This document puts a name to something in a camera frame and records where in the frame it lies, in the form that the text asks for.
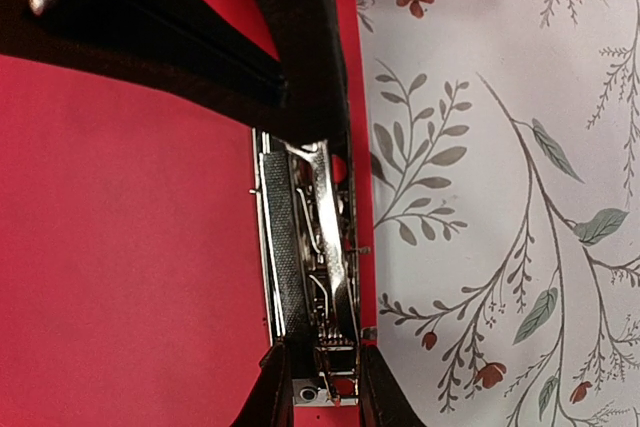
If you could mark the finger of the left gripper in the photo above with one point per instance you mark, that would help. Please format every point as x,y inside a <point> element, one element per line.
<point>186,48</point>

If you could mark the red file folder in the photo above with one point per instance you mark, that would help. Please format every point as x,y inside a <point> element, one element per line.
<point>131,280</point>

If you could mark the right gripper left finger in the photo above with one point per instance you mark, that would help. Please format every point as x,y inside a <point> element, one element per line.
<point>270,402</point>

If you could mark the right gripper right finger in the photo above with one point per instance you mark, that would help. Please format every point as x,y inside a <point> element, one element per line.
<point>382,402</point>

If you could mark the metal folder clip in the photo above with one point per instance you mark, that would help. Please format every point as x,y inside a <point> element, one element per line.
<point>307,222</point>

